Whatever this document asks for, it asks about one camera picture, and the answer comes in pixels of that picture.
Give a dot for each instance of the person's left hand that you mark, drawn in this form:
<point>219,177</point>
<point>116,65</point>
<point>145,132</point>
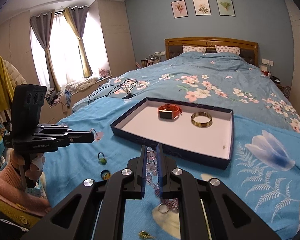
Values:
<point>33,173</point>

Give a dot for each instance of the patterned pillow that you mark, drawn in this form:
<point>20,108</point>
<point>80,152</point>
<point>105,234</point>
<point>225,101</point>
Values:
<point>227,49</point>
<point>187,49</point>

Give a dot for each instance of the right grey yellow curtain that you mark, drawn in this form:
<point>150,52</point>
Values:
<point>76,18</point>

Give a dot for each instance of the green gold brooch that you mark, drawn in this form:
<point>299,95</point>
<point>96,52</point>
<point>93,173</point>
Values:
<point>145,235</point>

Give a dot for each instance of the green leaf framed picture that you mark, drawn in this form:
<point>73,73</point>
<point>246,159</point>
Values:
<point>226,8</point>

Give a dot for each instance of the pink flower framed picture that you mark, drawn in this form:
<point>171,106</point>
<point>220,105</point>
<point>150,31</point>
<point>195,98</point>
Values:
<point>179,9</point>

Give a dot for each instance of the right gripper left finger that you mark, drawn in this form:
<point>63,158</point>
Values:
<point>95,210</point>

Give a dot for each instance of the wall power socket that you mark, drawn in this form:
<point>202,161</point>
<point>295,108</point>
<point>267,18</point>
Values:
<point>267,62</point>

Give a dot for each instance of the right patterned pillow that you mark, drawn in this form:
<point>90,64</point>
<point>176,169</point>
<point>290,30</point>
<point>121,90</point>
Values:
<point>227,49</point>

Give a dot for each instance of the navy box lid tray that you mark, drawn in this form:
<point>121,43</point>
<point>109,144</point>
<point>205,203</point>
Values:
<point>210,146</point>

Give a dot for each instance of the amber tortoise bangle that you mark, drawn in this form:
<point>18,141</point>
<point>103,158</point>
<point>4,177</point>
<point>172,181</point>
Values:
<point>201,119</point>

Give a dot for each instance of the grey yellow curtain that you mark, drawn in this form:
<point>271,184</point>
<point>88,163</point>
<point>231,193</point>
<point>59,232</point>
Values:
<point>42,27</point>
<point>76,18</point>

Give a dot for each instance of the wooden headboard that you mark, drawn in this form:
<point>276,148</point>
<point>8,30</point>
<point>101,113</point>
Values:
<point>248,50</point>

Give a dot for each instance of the white flower framed picture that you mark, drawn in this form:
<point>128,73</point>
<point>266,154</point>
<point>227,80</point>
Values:
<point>202,7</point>

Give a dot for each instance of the teal floral duvet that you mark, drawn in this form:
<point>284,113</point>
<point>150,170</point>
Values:
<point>215,79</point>

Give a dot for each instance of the left patterned pillow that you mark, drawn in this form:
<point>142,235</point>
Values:
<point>187,49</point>

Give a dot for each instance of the small pink fan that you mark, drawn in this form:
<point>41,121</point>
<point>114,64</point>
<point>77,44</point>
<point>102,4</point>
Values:
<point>103,73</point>

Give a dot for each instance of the left grey yellow curtain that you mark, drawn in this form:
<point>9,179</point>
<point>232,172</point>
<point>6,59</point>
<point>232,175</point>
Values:
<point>42,27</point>

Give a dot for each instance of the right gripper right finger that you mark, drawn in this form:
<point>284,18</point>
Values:
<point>208,209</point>

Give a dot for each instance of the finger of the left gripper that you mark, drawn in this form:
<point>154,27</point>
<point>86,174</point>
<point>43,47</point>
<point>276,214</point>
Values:
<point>62,133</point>

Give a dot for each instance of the pink sleeve left forearm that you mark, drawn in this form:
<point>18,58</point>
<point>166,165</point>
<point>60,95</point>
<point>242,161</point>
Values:
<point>13,193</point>

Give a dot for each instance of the orange smart watch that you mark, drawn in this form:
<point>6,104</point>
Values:
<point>169,112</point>

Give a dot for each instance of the clothes on window bench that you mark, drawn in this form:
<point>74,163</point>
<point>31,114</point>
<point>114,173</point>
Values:
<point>77,86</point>

